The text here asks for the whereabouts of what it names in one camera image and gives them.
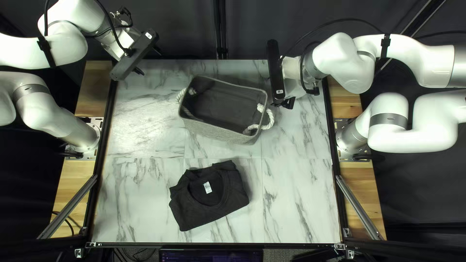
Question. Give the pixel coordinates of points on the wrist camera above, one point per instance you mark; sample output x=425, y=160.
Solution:
x=133, y=56
x=275, y=72

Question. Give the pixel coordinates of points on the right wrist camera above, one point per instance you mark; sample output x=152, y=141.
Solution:
x=275, y=72

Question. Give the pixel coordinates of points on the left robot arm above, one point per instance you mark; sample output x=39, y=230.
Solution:
x=62, y=40

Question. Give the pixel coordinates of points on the grey fabric basket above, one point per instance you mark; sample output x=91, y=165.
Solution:
x=218, y=105

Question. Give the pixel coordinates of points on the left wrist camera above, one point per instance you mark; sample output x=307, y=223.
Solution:
x=133, y=56

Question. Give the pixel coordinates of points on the black sweatshirt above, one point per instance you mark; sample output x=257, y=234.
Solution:
x=207, y=203

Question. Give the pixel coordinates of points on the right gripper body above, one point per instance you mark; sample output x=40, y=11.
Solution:
x=291, y=78

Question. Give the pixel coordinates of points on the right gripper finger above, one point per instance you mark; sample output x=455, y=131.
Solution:
x=288, y=103

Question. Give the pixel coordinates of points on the laptop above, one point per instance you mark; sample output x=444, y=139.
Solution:
x=211, y=256

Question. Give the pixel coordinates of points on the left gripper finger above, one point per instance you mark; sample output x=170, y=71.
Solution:
x=139, y=70
x=157, y=50

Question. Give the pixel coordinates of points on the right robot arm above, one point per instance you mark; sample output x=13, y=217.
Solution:
x=400, y=123

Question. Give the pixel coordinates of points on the black frame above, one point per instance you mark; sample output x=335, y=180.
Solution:
x=220, y=36

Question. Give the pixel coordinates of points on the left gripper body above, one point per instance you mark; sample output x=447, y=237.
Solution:
x=120, y=40

